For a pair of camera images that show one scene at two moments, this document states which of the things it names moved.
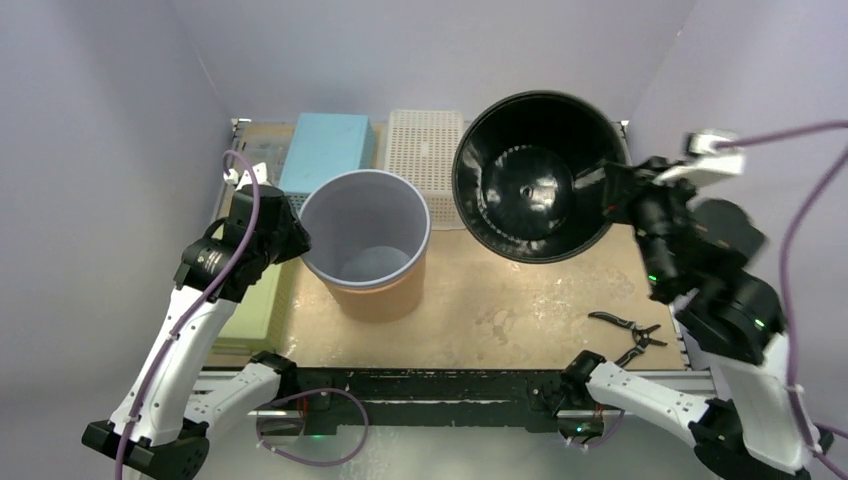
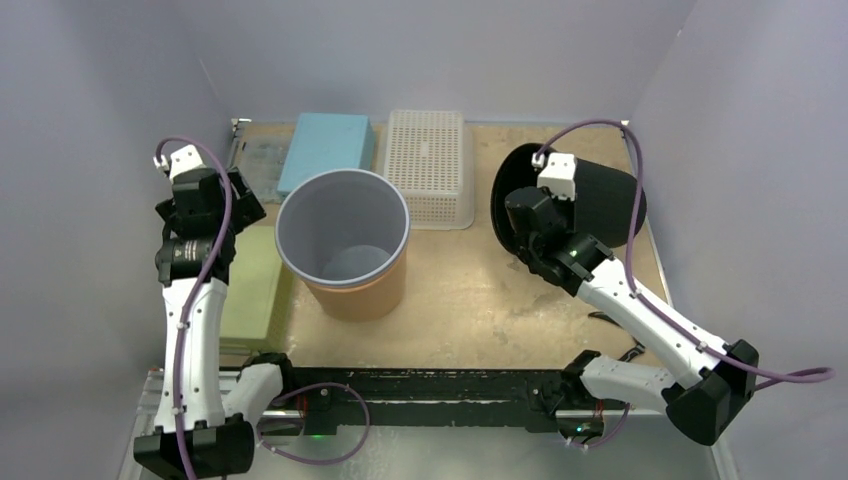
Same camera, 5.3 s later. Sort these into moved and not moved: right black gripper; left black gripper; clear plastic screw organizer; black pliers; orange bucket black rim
Moved: left black gripper; orange bucket black rim; right black gripper
Not moved: clear plastic screw organizer; black pliers
